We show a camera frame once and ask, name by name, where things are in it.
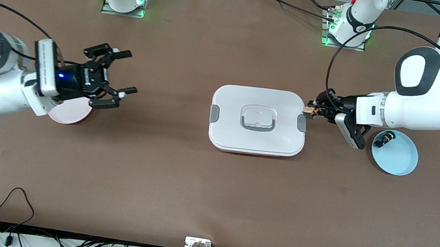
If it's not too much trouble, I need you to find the light blue round plate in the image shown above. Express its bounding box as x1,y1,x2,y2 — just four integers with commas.
368,128,422,179

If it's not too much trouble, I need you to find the looped thin black cable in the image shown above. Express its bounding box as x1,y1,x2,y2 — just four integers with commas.
0,185,38,239

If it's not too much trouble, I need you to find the left arm black gripper cable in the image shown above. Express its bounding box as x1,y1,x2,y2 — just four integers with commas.
324,0,440,113

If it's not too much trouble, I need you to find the orange push button switch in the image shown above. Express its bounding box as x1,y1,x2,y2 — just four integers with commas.
303,105,319,121

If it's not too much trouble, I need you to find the pink round plate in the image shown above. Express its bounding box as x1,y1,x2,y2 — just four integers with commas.
47,95,94,128

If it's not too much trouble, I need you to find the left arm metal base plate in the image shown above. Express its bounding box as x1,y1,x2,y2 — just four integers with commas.
319,8,370,52

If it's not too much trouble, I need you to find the black cable across table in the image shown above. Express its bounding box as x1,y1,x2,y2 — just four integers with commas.
249,0,343,23

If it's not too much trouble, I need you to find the white lidded storage box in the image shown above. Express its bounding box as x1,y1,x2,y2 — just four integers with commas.
205,81,312,162

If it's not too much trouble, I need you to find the small white socket box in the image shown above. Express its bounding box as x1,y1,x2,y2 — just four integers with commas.
184,236,213,247

